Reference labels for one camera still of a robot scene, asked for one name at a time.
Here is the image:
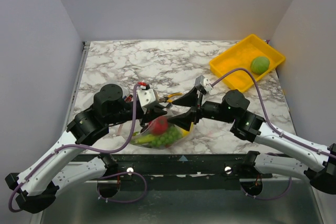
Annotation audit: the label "yellow toy mango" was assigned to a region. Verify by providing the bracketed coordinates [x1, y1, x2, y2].
[180, 128, 193, 137]

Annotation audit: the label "red toy tomato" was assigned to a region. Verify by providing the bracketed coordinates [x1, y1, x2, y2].
[149, 116, 169, 135]

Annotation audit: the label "green toy grapes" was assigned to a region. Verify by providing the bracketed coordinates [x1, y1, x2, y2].
[150, 126, 182, 147]

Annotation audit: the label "clear zip top bag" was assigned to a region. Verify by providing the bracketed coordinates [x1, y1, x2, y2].
[130, 115, 194, 149]

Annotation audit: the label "toy green onion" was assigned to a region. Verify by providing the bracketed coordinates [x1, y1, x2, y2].
[131, 134, 156, 145]

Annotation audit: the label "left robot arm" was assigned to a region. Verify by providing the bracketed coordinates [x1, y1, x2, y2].
[5, 83, 167, 214]

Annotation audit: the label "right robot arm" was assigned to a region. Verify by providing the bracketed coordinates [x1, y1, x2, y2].
[169, 88, 335, 195]

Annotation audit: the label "red black utility knife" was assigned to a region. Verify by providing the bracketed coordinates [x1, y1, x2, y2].
[125, 94, 133, 102]

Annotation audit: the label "green toy cabbage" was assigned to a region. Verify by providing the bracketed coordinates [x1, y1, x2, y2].
[250, 56, 270, 75]

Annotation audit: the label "yellow plastic tray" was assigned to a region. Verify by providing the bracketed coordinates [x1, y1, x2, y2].
[209, 34, 286, 92]

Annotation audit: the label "yellow handled pliers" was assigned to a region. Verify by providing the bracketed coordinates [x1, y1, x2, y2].
[159, 92, 183, 103]

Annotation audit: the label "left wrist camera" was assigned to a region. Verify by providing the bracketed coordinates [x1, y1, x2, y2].
[136, 82, 159, 112]

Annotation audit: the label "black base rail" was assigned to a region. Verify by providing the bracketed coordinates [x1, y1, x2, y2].
[83, 153, 274, 192]

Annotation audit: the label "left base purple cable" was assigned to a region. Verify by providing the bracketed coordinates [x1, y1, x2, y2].
[97, 170, 148, 204]

